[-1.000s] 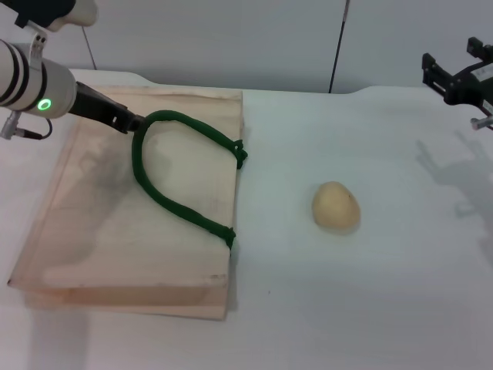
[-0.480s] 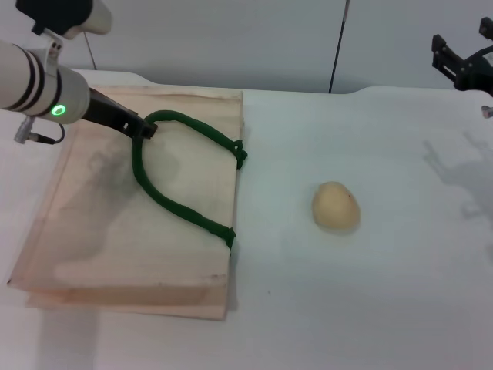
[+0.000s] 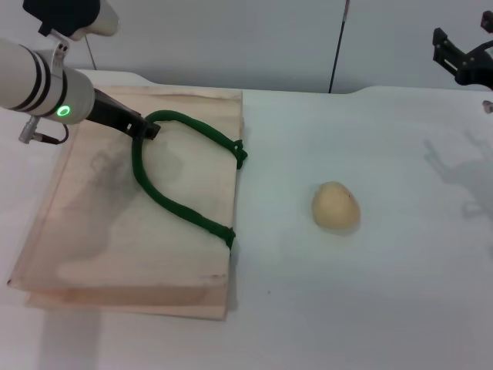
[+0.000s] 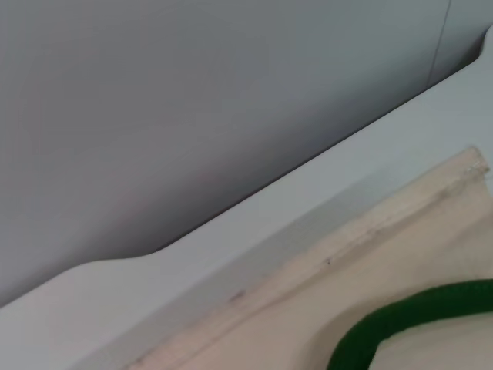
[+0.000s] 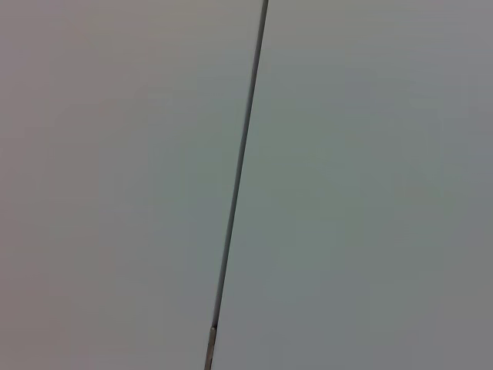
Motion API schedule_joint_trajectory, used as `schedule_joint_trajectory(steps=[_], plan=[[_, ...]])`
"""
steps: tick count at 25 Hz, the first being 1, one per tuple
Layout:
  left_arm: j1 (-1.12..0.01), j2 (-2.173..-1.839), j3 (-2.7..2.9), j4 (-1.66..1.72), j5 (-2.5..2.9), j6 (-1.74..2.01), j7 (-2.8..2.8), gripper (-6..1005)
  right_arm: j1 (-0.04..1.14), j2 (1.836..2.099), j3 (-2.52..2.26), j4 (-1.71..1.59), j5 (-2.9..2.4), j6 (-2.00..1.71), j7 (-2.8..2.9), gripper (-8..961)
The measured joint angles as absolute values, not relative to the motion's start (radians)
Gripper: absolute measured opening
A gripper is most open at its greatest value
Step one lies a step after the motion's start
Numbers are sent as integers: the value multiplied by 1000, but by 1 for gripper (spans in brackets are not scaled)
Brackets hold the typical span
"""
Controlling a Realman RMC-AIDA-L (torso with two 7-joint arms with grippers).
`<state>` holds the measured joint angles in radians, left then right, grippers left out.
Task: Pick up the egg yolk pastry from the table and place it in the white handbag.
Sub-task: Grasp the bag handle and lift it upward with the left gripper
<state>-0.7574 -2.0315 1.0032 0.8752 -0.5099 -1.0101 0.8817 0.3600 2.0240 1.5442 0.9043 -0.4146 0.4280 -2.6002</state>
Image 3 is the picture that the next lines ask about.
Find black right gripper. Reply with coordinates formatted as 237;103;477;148
434;11;493;92

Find left arm cable connector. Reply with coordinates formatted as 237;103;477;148
18;117;70;146

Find egg yolk pastry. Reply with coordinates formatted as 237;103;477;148
310;180;362;237

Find cream mesh handbag green handles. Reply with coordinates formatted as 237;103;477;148
6;85;250;321

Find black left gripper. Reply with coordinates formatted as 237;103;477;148
90;88;161;140

